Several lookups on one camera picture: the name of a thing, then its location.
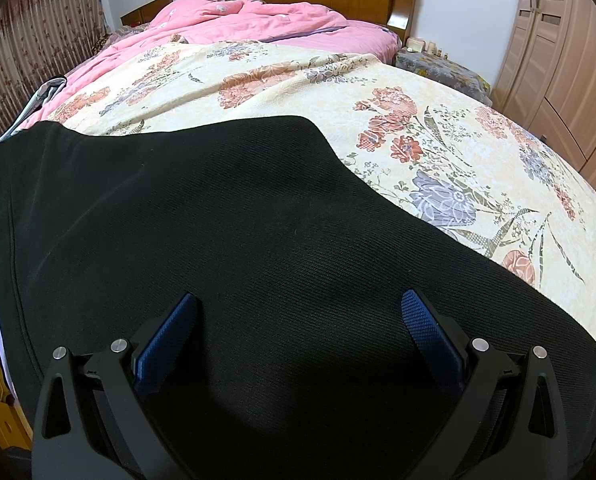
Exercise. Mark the cream floral blanket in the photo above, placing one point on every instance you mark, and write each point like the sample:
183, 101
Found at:
328, 90

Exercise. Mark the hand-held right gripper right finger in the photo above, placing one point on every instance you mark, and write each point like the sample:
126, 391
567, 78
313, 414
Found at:
430, 332

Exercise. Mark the wooden nightstand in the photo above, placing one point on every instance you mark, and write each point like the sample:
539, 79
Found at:
148, 10

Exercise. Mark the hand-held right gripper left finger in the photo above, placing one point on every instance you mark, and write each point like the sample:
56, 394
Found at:
170, 332

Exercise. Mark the black pants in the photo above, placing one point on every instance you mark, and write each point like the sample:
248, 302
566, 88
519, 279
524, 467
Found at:
228, 230

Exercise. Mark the grey white garment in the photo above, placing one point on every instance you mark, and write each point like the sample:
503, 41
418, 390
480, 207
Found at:
45, 91

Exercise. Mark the brown patterned curtain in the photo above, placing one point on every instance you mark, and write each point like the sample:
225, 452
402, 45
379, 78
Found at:
38, 35

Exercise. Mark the small beige box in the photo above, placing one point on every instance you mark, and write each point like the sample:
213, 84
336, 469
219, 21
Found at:
415, 45

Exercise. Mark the light wooden wardrobe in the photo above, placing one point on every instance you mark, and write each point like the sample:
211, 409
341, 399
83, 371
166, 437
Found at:
562, 60

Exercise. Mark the pink quilt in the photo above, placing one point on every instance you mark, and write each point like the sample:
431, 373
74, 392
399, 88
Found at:
258, 20

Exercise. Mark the nightstand with grey floral cloth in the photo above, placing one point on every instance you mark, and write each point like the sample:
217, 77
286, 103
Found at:
437, 67

